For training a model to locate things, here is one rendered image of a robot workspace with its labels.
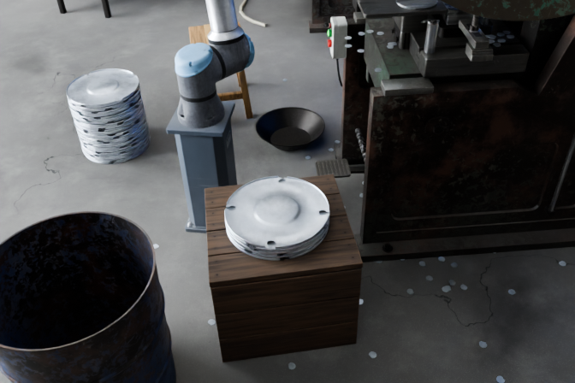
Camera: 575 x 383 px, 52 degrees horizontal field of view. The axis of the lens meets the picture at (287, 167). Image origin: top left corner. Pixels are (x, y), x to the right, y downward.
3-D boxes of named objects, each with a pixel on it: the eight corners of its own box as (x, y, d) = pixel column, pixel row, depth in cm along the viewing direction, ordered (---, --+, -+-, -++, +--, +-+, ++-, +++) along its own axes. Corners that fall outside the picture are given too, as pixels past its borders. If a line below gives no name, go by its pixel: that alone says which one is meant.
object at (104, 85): (85, 114, 225) (85, 113, 224) (55, 86, 242) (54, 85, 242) (151, 88, 239) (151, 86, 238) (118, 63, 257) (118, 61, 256)
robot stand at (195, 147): (184, 232, 214) (165, 129, 186) (198, 197, 228) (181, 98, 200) (234, 235, 211) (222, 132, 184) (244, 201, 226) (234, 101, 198)
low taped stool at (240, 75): (197, 88, 295) (188, 26, 274) (244, 82, 298) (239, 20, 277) (201, 126, 268) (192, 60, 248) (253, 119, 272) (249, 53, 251)
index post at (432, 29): (425, 53, 167) (429, 21, 161) (423, 49, 170) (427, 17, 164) (435, 53, 167) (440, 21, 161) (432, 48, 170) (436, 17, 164)
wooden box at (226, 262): (222, 362, 170) (209, 283, 149) (216, 266, 200) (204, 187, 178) (357, 344, 174) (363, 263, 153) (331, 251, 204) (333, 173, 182)
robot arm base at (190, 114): (172, 126, 187) (168, 100, 181) (185, 102, 199) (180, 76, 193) (218, 129, 185) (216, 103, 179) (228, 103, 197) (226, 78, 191)
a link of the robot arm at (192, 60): (170, 89, 186) (164, 50, 178) (204, 73, 193) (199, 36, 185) (193, 103, 179) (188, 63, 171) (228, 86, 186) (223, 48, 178)
